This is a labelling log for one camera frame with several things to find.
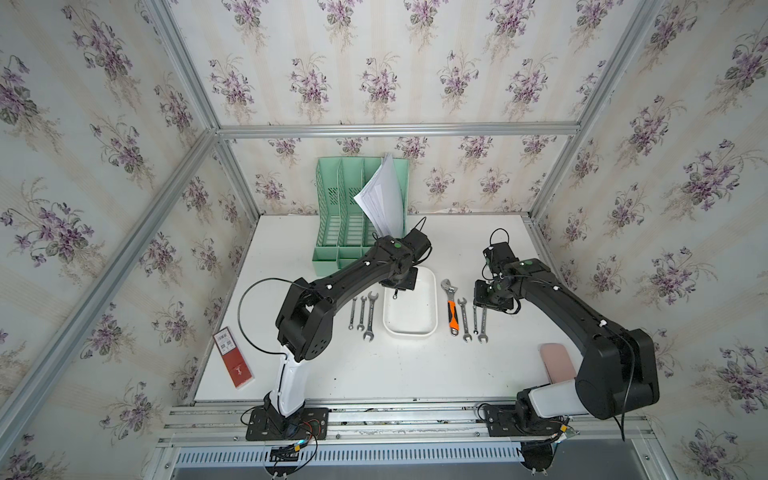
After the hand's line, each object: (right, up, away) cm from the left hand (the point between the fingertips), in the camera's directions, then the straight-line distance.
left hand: (406, 285), depth 88 cm
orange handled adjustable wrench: (+15, -10, +2) cm, 18 cm away
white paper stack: (-7, +27, +5) cm, 28 cm away
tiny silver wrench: (-3, -2, -2) cm, 5 cm away
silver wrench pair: (+24, -15, 0) cm, 28 cm away
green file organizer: (-23, +18, +26) cm, 39 cm away
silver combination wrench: (+19, -7, +7) cm, 21 cm away
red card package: (-50, -20, -4) cm, 54 cm away
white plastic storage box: (+3, -9, +3) cm, 10 cm away
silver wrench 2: (+21, -14, 0) cm, 25 cm away
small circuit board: (-30, -39, -17) cm, 52 cm away
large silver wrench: (-11, -14, 0) cm, 18 cm away
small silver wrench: (-13, -13, +2) cm, 18 cm away
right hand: (+22, -4, -3) cm, 23 cm away
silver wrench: (-17, -13, +2) cm, 21 cm away
